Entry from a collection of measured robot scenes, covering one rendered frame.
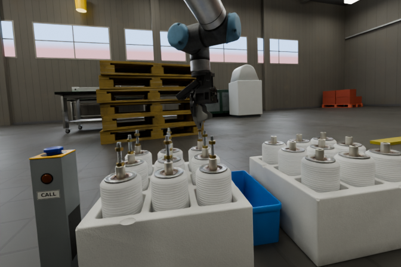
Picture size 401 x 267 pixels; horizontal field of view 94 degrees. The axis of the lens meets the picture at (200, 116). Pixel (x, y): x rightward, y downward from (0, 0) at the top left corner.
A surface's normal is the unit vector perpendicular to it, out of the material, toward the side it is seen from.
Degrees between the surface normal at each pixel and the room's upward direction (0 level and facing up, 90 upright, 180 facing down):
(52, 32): 90
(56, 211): 90
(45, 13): 90
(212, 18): 148
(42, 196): 90
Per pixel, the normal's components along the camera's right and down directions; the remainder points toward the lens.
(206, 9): 0.26, 0.87
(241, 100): 0.25, 0.05
